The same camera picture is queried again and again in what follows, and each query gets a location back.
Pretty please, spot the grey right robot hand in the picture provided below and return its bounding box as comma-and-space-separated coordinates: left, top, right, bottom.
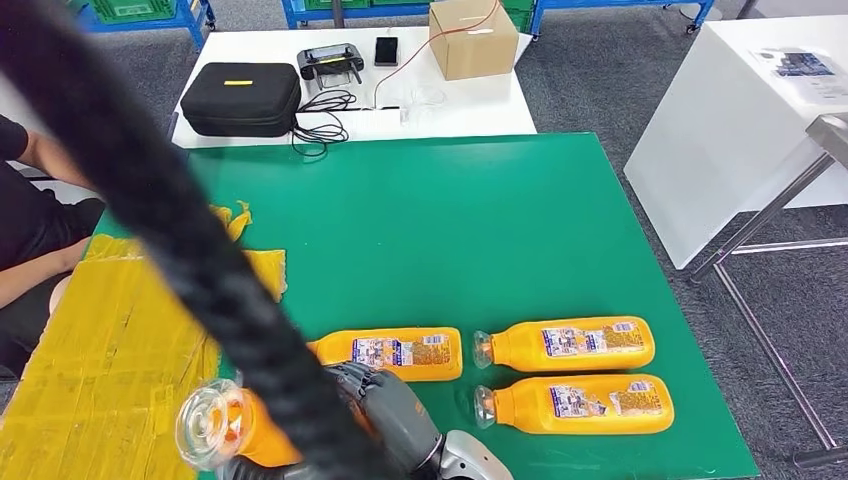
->
324, 362, 444, 480

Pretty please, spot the orange detergent bottle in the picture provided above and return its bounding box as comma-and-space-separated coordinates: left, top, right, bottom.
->
472, 315, 656, 373
306, 326, 464, 384
175, 378, 307, 472
473, 374, 676, 437

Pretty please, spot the green table mat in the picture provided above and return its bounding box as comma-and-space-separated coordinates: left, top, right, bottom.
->
187, 132, 761, 480

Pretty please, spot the yellow plastic bag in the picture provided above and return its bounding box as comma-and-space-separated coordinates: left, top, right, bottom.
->
208, 200, 288, 304

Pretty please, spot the white table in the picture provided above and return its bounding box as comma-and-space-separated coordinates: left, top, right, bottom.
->
170, 26, 538, 150

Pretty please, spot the yellow taped cardboard surface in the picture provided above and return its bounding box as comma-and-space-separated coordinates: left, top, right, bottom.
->
0, 235, 223, 480

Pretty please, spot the green side mat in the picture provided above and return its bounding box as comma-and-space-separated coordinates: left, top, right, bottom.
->
82, 211, 144, 243

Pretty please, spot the black zip carrying case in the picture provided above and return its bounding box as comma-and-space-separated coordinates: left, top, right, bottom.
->
180, 61, 303, 138

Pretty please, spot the black remote controller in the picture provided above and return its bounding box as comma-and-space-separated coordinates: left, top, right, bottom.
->
296, 42, 366, 91

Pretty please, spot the black smartphone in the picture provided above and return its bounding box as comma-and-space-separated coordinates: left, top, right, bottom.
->
374, 36, 400, 68

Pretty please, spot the brown cardboard box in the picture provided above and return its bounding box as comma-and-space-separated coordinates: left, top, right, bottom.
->
428, 0, 520, 82

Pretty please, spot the blue wheeled rack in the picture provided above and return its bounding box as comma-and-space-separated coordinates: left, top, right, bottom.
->
529, 0, 718, 36
281, 0, 432, 31
66, 0, 218, 53

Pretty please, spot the person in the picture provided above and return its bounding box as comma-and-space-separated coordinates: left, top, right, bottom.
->
0, 112, 107, 382

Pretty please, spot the green plastic crate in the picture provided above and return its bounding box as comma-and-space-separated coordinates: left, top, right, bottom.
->
500, 0, 537, 33
89, 0, 179, 24

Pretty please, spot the white cabinet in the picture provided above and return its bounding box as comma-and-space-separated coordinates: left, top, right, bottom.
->
622, 14, 848, 271

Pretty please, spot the printed paper sheet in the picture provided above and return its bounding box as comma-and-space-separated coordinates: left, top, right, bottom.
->
751, 46, 848, 104

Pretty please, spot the thick black braided cable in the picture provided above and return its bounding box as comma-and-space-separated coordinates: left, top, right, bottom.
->
0, 0, 425, 480

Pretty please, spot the thin black cable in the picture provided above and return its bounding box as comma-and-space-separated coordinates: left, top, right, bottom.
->
291, 89, 402, 159

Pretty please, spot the red wire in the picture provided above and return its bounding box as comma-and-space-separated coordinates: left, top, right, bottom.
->
372, 0, 501, 109

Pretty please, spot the steel table frame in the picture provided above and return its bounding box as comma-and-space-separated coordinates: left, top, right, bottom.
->
688, 112, 848, 470

